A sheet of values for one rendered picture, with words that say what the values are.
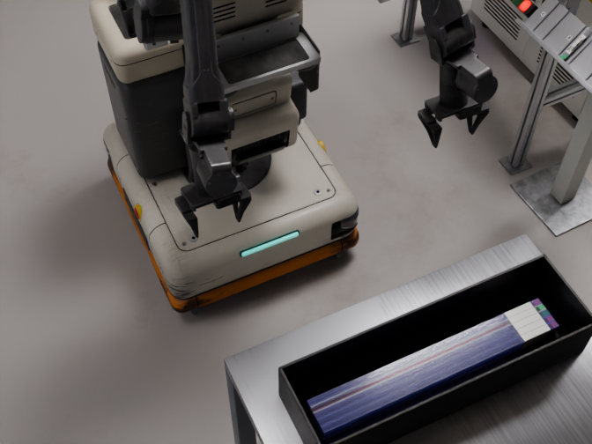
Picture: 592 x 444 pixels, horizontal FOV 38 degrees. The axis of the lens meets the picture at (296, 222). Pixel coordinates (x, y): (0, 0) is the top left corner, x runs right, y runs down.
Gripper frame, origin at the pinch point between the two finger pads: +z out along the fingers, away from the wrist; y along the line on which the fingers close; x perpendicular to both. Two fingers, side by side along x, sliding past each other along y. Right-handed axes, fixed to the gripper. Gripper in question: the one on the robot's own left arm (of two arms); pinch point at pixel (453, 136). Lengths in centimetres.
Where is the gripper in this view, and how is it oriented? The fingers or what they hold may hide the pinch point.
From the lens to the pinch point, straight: 182.7
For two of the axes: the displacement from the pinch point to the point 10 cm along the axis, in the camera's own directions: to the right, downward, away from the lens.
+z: 1.1, 7.2, 6.8
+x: -3.9, -6.0, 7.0
